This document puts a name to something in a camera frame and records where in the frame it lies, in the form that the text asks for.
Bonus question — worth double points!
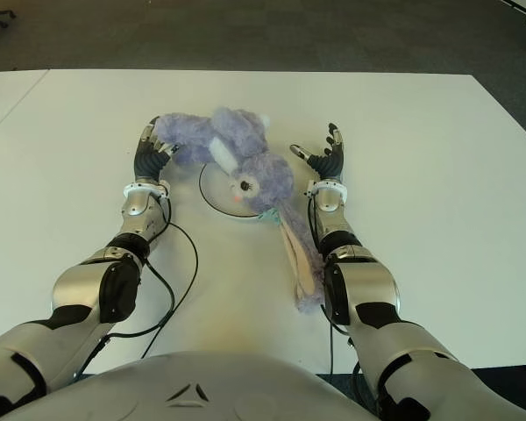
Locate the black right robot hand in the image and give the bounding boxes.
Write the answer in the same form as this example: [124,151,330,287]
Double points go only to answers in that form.
[289,123,346,183]

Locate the purple plush bunny doll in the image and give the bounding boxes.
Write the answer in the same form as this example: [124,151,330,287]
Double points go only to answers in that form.
[153,106,325,316]

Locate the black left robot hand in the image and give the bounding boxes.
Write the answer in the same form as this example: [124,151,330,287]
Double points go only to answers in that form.
[133,115,179,184]

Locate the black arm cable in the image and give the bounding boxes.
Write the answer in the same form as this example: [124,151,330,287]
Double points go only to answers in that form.
[72,196,199,378]
[306,196,365,376]

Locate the silver robot torso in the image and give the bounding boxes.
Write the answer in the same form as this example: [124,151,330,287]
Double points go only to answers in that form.
[8,350,404,421]

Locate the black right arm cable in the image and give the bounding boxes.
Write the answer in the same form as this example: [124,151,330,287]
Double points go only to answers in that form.
[306,196,365,376]

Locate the white plate black rim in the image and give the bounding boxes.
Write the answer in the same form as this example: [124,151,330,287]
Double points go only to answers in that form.
[198,161,264,223]

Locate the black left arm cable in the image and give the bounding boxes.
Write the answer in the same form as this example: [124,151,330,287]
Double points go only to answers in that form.
[72,196,199,378]

